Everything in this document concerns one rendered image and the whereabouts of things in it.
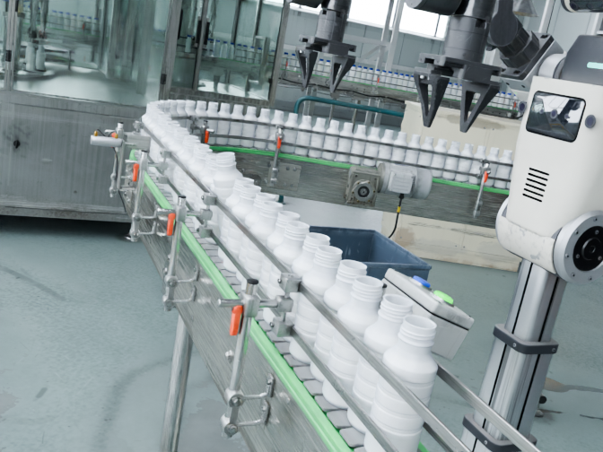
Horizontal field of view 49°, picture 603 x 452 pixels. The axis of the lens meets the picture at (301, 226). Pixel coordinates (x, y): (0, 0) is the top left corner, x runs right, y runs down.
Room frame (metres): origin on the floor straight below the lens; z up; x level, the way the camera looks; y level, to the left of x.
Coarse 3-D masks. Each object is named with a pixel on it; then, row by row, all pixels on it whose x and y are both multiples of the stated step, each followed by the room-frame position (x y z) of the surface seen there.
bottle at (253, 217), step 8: (256, 200) 1.16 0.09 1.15; (264, 200) 1.15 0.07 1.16; (272, 200) 1.15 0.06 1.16; (256, 208) 1.15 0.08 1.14; (248, 216) 1.16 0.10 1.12; (256, 216) 1.15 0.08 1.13; (248, 224) 1.14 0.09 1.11; (248, 240) 1.14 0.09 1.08; (240, 248) 1.16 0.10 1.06; (240, 256) 1.15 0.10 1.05; (240, 280) 1.14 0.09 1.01
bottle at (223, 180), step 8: (224, 152) 1.33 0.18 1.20; (232, 152) 1.32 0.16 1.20; (216, 160) 1.31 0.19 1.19; (224, 160) 1.30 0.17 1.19; (232, 160) 1.31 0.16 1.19; (224, 168) 1.30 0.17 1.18; (232, 168) 1.30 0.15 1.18; (216, 176) 1.30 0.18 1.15; (224, 176) 1.29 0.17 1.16; (232, 176) 1.30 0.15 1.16; (240, 176) 1.31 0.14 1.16; (216, 184) 1.30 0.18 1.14; (224, 184) 1.29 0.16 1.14; (232, 184) 1.29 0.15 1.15; (216, 192) 1.30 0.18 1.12; (224, 192) 1.29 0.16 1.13; (232, 192) 1.29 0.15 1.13; (224, 200) 1.29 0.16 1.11; (216, 208) 1.32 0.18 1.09
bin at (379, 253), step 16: (336, 240) 1.89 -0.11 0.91; (352, 240) 1.91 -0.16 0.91; (368, 240) 1.94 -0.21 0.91; (384, 240) 1.88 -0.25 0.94; (352, 256) 1.92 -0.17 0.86; (368, 256) 1.94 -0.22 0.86; (384, 256) 1.87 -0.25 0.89; (400, 256) 1.79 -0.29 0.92; (416, 256) 1.73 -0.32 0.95; (368, 272) 1.59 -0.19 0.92; (384, 272) 1.61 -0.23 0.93; (400, 272) 1.63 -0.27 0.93; (416, 272) 1.65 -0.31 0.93
